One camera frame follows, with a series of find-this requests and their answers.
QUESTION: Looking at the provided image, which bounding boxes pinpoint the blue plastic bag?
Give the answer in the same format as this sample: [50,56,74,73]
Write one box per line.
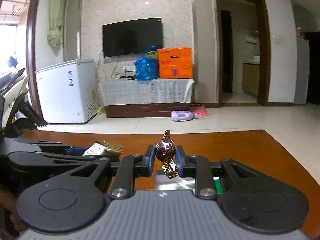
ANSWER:
[134,45,161,81]

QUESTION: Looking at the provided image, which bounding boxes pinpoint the person left hand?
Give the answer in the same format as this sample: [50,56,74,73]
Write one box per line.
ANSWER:
[0,189,25,232]

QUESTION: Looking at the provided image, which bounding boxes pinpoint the wooden kitchen cabinet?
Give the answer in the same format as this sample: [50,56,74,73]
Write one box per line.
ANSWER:
[242,63,260,96]

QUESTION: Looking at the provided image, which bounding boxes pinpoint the pink slippers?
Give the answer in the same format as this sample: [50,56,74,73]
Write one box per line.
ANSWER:
[189,105,208,116]

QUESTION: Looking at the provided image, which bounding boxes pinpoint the purple detergent bottle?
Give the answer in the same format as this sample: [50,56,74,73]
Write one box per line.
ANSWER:
[171,111,198,122]

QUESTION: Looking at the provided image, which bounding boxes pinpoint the gold foil candy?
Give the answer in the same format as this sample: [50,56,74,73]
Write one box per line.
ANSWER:
[155,130,178,179]

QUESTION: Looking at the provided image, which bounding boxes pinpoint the green curtain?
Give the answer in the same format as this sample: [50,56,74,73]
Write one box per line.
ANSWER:
[47,0,66,48]

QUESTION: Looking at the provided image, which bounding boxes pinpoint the black wall television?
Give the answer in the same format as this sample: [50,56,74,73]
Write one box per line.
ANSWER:
[102,18,164,57]

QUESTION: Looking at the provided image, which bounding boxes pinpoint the silver refrigerator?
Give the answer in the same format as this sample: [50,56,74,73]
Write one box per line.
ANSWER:
[294,37,310,105]

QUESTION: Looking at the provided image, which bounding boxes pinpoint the white chest freezer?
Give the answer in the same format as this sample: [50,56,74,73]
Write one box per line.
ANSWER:
[35,59,98,124]

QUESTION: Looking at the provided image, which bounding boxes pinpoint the green snack packet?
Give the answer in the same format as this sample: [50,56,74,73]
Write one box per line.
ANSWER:
[185,177,225,196]

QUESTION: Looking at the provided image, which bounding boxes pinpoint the orange gift box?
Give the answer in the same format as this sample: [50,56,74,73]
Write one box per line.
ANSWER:
[157,47,193,79]

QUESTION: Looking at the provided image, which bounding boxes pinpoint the white lace cabinet cloth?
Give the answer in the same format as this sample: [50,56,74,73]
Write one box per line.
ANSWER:
[99,79,194,106]

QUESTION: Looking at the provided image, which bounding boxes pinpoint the gold snack bar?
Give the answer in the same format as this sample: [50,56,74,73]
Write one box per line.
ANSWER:
[83,141,124,161]

